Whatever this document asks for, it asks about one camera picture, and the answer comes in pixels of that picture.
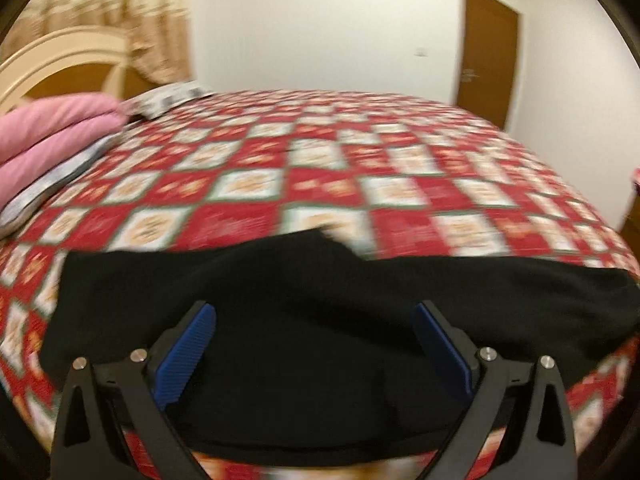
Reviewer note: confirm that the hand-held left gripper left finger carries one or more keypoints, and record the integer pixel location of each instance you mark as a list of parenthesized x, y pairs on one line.
[(187, 355)]

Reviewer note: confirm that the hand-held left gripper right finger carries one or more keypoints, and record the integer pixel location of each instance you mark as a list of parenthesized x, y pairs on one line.
[(442, 355)]

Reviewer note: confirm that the black pants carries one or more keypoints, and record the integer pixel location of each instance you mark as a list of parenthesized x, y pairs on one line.
[(310, 320)]

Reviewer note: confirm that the red checkered bedspread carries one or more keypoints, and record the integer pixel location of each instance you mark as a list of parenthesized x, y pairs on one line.
[(350, 175)]

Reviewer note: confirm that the grey patterned pillow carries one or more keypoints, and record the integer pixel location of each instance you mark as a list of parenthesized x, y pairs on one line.
[(45, 192), (165, 97)]

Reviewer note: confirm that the folded pink blanket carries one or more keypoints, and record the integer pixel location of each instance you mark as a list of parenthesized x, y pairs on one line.
[(50, 130)]

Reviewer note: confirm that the brown wooden door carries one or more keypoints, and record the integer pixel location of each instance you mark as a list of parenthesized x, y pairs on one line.
[(485, 60)]

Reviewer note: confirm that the cream wooden headboard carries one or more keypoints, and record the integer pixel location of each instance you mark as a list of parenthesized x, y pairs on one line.
[(30, 65)]

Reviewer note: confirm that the beige patterned curtain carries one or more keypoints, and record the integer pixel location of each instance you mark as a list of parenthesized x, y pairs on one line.
[(160, 25)]

